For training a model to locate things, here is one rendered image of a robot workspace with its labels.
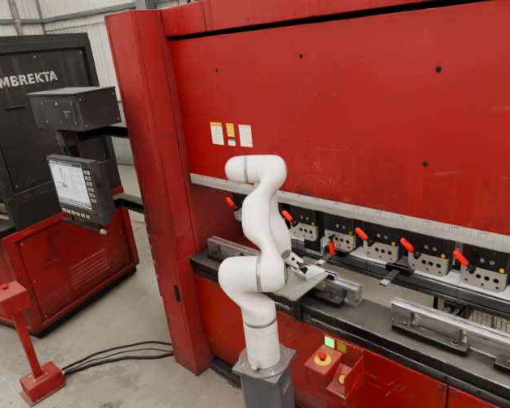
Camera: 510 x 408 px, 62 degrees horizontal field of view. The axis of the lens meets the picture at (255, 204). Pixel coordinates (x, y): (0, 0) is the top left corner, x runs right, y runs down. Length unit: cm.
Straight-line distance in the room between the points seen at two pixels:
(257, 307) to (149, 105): 132
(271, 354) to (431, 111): 101
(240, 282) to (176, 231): 123
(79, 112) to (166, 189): 60
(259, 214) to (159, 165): 109
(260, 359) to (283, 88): 112
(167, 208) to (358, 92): 131
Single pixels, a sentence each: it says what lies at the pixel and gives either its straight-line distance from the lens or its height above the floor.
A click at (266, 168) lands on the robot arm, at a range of 152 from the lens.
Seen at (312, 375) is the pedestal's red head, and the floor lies 74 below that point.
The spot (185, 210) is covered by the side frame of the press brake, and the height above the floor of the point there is 119.
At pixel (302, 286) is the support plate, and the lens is 206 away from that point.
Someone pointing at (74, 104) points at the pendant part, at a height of 189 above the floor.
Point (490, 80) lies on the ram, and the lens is 155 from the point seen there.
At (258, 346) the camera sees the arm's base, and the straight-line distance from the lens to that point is 156.
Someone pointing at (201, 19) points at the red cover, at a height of 222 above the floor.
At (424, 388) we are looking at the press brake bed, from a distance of 203.
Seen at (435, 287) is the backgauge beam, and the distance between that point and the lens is 220.
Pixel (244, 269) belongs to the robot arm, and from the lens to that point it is 141.
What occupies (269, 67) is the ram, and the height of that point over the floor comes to 198.
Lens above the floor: 210
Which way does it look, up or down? 21 degrees down
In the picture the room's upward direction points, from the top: 6 degrees counter-clockwise
